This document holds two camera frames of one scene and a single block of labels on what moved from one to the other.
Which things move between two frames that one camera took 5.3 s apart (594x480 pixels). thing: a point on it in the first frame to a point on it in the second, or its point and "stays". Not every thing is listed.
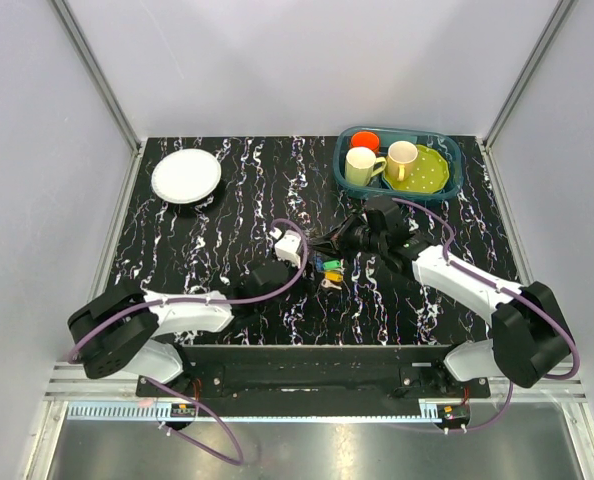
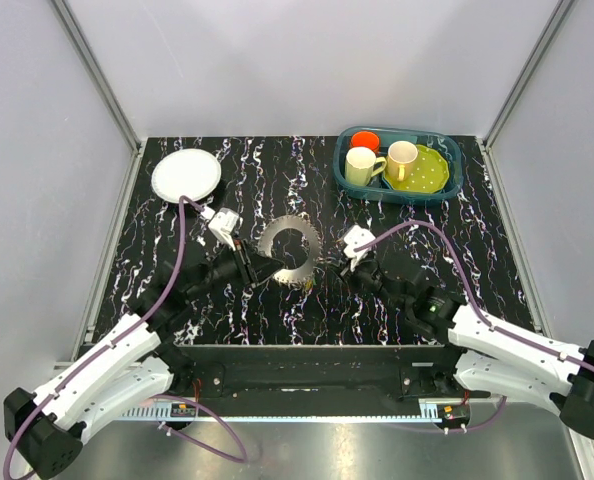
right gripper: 340,237 to 344,264
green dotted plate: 430,173 stays
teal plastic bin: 443,143 stays
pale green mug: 361,164 stays
